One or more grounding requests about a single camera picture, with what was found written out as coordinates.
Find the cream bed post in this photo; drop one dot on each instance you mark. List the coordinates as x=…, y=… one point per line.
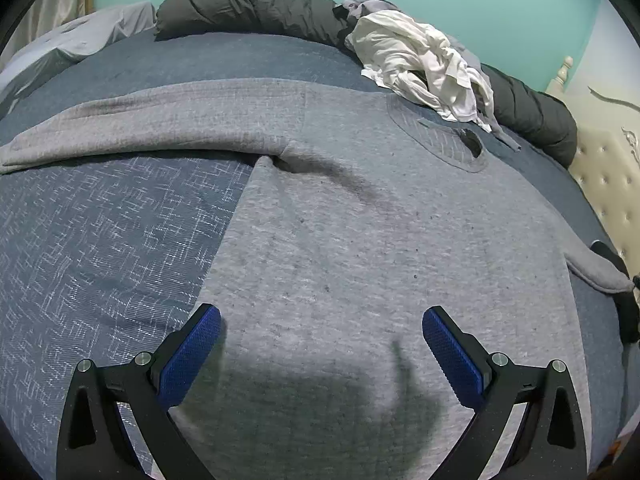
x=564, y=70

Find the light grey crumpled garment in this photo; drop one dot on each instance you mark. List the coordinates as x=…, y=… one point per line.
x=372, y=6

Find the striped beige curtain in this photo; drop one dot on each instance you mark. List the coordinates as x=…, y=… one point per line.
x=55, y=10

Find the light grey pillow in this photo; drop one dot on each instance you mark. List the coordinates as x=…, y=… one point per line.
x=75, y=35

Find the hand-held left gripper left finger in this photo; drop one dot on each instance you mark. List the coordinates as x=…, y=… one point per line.
x=190, y=355

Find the black sock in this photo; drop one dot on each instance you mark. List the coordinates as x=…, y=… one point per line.
x=627, y=315

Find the grey sweatshirt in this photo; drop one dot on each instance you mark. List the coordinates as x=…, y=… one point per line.
x=375, y=240

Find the cream tufted headboard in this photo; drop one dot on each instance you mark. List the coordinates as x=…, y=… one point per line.
x=610, y=170

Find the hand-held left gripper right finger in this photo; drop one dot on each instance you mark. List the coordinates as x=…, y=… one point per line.
x=452, y=355

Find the dark grey duvet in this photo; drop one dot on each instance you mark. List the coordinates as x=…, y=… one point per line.
x=240, y=10

